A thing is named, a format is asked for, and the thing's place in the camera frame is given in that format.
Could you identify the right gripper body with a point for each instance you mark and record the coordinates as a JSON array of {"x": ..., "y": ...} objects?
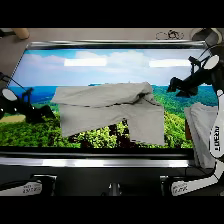
[{"x": 182, "y": 87}]

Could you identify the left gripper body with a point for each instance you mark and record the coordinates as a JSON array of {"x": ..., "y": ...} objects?
[{"x": 39, "y": 114}]

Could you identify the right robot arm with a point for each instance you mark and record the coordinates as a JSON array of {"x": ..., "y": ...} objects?
[{"x": 217, "y": 133}]

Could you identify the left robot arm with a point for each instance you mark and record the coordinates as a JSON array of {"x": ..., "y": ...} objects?
[{"x": 8, "y": 95}]

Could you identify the folded grey garment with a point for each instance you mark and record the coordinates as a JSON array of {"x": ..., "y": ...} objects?
[{"x": 200, "y": 133}]

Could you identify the grey shirt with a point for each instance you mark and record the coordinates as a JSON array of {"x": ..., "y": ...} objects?
[{"x": 110, "y": 111}]

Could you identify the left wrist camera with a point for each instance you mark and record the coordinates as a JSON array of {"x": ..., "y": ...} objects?
[{"x": 27, "y": 95}]

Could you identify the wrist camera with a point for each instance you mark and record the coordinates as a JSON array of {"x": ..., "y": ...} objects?
[
  {"x": 195, "y": 64},
  {"x": 27, "y": 95}
]

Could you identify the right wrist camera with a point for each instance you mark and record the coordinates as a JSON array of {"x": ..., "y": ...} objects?
[{"x": 195, "y": 64}]

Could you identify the silver frame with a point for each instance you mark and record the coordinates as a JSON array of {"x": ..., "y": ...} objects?
[{"x": 100, "y": 162}]

